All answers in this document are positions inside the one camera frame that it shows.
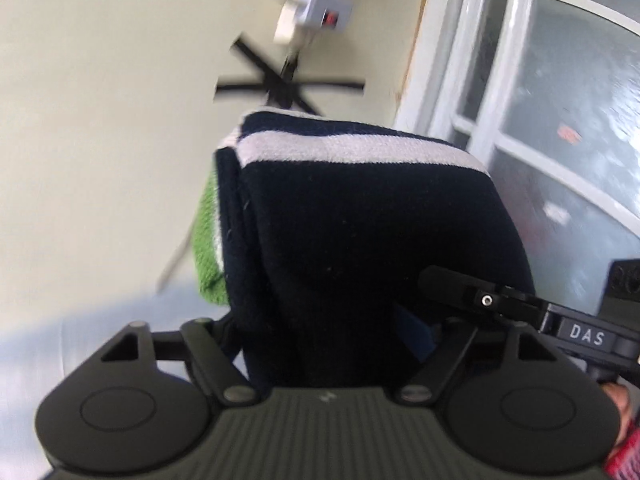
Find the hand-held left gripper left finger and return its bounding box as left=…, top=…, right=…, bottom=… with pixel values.
left=100, top=312, right=261, bottom=405

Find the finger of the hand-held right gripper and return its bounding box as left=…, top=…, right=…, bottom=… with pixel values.
left=417, top=265, right=549, bottom=331

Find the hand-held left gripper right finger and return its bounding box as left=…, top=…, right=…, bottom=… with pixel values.
left=394, top=304, right=556, bottom=404

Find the navy green striped sweater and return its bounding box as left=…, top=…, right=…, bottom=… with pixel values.
left=192, top=109, right=539, bottom=392

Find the person's right forearm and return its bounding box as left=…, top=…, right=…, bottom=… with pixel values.
left=604, top=425, right=640, bottom=480

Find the person's right hand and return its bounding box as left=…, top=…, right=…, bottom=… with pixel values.
left=601, top=381, right=634, bottom=447

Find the small white window sticker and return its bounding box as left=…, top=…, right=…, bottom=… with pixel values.
left=542, top=202, right=571, bottom=224

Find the blue white striped bed sheet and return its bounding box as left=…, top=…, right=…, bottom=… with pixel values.
left=0, top=289, right=237, bottom=480

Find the black tape cross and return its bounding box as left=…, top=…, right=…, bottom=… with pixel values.
left=214, top=34, right=367, bottom=117

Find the white plug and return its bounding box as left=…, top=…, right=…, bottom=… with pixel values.
left=273, top=0, right=314, bottom=49

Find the white wall cable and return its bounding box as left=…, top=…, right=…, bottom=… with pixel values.
left=155, top=219, right=197, bottom=294

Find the white window frame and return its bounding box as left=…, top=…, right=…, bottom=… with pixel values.
left=392, top=0, right=640, bottom=322

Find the grey adapter with red switch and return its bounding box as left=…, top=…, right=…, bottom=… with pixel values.
left=302, top=0, right=354, bottom=31

